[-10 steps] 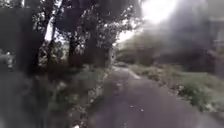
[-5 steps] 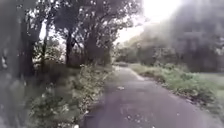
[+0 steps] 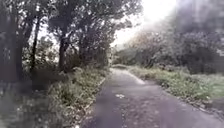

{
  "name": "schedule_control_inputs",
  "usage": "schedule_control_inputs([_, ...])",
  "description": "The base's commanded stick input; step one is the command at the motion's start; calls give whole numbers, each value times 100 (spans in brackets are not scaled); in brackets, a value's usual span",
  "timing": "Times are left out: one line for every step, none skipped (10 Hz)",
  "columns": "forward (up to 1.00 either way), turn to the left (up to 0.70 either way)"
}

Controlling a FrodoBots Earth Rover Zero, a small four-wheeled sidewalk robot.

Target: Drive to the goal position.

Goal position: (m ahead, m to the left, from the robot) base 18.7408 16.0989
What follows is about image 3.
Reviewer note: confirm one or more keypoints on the grass verge with weeds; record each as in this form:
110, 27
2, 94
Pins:
66, 96

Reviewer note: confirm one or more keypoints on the hazy wood of trees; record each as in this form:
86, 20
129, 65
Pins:
180, 46

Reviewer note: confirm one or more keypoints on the wood of dark trees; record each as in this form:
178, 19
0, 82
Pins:
66, 33

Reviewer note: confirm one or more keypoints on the grey asphalt path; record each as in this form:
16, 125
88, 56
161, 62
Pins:
133, 106

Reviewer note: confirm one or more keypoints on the robot's own part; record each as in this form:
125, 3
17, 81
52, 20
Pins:
77, 126

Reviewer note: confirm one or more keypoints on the grass verge with leaf litter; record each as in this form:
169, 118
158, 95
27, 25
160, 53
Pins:
183, 83

